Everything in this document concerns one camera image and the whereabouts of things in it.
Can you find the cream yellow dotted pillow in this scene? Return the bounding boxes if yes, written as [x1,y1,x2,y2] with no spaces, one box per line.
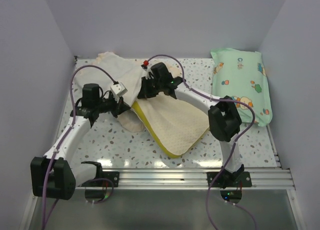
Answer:
[132,93,209,158]

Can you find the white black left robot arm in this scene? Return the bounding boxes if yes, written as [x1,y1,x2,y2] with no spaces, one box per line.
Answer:
[30,82,130,200]

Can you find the white pillowcase with cream ruffle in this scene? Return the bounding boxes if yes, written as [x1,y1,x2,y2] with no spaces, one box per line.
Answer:
[74,51,182,133]

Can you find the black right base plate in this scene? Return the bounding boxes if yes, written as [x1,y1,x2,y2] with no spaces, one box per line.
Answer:
[212,164,253,189]

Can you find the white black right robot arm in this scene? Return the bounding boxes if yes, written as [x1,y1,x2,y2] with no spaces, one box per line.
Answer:
[137,62,244,187]

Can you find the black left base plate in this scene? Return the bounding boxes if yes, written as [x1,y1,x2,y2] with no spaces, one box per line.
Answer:
[81,171,120,188]

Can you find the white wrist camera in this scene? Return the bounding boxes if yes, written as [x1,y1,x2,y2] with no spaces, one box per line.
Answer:
[110,83,128,98]
[141,60,153,79]

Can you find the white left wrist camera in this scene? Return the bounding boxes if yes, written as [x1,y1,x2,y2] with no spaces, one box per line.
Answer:
[110,83,128,98]

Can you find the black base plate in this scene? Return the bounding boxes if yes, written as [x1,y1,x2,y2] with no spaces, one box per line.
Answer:
[212,164,253,189]
[81,171,120,188]

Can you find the green cartoon print pillow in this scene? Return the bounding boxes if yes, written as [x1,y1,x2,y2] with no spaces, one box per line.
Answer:
[210,48,273,127]

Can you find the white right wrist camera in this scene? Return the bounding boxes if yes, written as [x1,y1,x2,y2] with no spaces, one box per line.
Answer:
[141,60,153,79]

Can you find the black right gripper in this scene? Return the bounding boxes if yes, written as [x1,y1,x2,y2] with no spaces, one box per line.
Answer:
[138,75,164,99]

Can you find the aluminium front rail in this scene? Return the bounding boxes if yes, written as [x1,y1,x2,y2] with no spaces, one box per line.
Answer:
[102,168,295,190]

